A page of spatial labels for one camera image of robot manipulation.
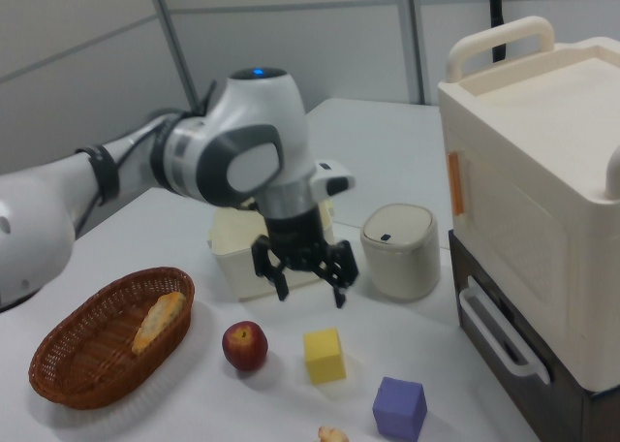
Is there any purple cube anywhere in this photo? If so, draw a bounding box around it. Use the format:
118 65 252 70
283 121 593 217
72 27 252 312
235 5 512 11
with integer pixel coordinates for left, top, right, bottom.
371 375 429 442

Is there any yellow cube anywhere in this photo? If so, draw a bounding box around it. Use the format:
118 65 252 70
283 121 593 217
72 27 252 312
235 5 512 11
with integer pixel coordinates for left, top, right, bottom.
302 328 348 385

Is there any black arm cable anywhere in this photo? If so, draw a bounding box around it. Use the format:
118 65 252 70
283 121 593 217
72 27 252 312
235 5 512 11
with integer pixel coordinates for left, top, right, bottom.
72 79 218 237

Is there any cream plastic box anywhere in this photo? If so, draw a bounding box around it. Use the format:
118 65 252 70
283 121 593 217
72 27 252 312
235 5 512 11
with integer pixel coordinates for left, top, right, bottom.
206 200 338 303

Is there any white drawer handle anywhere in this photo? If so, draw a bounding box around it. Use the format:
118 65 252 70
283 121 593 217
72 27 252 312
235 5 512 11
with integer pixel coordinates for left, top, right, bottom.
457 286 552 386

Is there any orange oven door handle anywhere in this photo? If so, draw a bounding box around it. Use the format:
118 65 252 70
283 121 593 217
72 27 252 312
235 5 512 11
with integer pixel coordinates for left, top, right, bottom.
447 150 467 216

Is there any black stand pole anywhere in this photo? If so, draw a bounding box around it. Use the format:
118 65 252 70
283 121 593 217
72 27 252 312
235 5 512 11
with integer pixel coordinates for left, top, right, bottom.
487 0 509 64

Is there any toy baguette bread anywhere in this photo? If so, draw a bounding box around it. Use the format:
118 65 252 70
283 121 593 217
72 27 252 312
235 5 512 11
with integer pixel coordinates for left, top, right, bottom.
131 291 188 356

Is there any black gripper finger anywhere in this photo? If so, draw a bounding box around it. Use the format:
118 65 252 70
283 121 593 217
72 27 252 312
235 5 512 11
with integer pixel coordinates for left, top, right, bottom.
251 235 292 301
313 239 360 310

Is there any small beige lidded bin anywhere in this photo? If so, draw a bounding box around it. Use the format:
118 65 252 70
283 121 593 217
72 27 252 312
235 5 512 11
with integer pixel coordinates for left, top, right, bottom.
359 203 443 302

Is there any brown wicker basket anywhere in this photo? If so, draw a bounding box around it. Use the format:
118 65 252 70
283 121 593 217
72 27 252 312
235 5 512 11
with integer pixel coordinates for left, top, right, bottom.
27 266 196 411

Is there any toy bread with orange glaze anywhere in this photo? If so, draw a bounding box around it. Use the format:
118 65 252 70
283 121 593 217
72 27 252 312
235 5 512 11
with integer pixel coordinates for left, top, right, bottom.
317 425 351 442

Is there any red toy apple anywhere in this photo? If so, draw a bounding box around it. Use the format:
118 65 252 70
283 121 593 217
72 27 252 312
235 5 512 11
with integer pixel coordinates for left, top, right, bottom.
221 320 269 371

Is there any dark brown drawer cabinet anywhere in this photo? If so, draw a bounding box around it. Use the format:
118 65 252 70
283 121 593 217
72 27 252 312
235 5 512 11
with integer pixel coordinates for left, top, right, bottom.
448 230 620 442

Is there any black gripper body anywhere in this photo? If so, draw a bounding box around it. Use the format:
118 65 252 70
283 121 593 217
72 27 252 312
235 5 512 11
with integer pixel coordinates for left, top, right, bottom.
263 203 333 271

